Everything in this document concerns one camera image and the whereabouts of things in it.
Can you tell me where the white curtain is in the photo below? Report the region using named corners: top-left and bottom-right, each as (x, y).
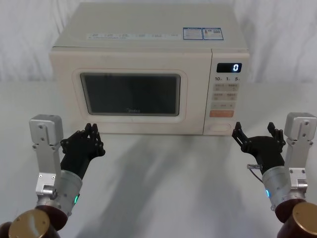
top-left (0, 0), bottom-right (317, 84)

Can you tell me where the thin dark cable silver plug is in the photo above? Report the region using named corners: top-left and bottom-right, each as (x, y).
top-left (246, 163), bottom-right (267, 185)

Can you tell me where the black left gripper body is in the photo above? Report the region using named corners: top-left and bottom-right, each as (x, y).
top-left (60, 140), bottom-right (100, 180)

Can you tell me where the white table cloth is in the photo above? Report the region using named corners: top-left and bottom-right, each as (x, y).
top-left (0, 78), bottom-right (317, 238)

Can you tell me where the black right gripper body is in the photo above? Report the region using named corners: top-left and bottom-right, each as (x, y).
top-left (244, 135), bottom-right (286, 174)

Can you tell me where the cream microwave oven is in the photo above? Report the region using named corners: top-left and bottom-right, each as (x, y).
top-left (48, 2), bottom-right (251, 137)

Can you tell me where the oven control panel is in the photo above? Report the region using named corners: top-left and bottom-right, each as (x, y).
top-left (202, 49), bottom-right (250, 137)

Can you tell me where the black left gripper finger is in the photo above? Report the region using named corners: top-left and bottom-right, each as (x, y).
top-left (90, 123), bottom-right (106, 158)
top-left (60, 123), bottom-right (94, 155)

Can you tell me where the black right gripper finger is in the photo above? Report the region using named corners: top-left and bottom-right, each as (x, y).
top-left (266, 121), bottom-right (286, 150)
top-left (231, 121), bottom-right (253, 152)

